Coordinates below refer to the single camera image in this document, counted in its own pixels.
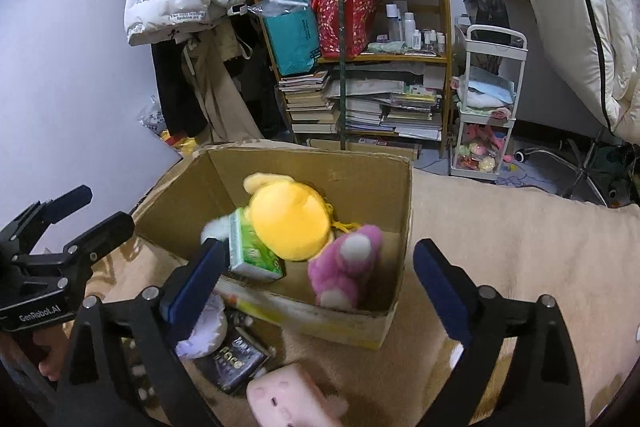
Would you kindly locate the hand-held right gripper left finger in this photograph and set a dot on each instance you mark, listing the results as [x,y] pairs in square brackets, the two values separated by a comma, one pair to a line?
[195,287]

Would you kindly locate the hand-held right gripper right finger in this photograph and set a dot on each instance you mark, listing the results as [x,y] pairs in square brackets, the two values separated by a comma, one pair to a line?
[442,292]

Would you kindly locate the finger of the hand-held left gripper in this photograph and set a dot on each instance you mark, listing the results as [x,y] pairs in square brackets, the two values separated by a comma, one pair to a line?
[70,202]
[105,232]

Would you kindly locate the brown cardboard box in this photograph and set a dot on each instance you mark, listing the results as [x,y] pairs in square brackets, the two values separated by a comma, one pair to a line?
[350,187]

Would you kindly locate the person's left hand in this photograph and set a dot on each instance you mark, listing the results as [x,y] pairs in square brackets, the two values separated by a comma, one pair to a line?
[50,357]

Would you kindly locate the white lavender plush toy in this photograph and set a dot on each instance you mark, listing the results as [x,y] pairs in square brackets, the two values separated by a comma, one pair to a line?
[207,327]

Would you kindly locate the green tissue pack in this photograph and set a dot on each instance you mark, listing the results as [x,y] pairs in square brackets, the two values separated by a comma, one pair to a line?
[250,252]

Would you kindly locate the black glossy packet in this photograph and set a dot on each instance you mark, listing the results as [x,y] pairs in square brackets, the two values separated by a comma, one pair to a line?
[235,359]

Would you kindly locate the yellow plush toy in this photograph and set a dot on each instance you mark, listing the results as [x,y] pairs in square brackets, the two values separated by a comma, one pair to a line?
[287,217]

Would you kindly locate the pile of colourful small toys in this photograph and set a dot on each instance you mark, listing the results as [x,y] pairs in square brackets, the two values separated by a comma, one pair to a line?
[477,152]

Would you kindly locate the pink square plush toy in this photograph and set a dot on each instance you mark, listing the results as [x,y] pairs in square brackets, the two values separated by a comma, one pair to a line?
[290,397]

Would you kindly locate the black hanging garment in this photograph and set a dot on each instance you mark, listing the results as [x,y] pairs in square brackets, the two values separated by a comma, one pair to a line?
[170,82]

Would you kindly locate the beige coat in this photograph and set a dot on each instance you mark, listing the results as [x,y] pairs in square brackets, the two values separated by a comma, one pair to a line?
[220,92]

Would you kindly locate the office chair base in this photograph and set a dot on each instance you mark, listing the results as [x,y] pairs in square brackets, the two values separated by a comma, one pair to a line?
[582,167]

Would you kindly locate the blue white cloth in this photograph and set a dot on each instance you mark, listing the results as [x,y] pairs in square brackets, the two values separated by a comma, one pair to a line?
[487,92]

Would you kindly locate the stack of books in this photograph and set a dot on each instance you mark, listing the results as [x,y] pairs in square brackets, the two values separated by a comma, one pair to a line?
[310,107]

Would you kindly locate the white trolley cart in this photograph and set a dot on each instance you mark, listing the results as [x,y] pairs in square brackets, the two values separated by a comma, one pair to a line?
[520,72]

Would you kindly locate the green pole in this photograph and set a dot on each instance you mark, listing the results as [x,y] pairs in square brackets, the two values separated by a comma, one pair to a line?
[342,72]

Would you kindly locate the group of small white bottles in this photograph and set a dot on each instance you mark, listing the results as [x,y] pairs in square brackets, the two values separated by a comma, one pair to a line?
[410,27]

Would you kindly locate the teal paper bag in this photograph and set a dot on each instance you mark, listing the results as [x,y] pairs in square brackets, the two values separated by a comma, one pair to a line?
[290,37]

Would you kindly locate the red gift bag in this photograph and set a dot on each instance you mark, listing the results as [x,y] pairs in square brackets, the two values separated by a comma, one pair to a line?
[350,27]

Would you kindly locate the dark cloth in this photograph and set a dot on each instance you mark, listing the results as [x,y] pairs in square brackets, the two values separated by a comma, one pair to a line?
[487,14]

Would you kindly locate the white duvet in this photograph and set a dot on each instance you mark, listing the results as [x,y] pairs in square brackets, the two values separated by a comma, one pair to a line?
[600,7]

